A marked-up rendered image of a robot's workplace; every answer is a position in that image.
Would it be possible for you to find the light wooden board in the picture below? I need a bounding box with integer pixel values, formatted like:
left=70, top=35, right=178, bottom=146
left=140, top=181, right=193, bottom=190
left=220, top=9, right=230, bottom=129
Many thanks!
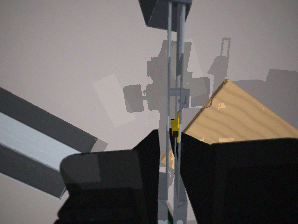
left=183, top=80, right=298, bottom=145

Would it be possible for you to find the grey metal roasting tin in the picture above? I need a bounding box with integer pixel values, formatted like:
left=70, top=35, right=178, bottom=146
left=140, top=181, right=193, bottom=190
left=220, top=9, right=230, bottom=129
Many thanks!
left=0, top=89, right=96, bottom=200

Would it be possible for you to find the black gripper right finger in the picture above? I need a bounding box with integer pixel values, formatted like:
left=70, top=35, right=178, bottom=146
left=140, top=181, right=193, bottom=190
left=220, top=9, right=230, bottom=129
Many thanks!
left=180, top=132, right=298, bottom=224

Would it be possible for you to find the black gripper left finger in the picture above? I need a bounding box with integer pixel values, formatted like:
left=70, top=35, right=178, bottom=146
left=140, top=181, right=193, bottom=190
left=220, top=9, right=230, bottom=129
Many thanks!
left=59, top=129, right=160, bottom=224

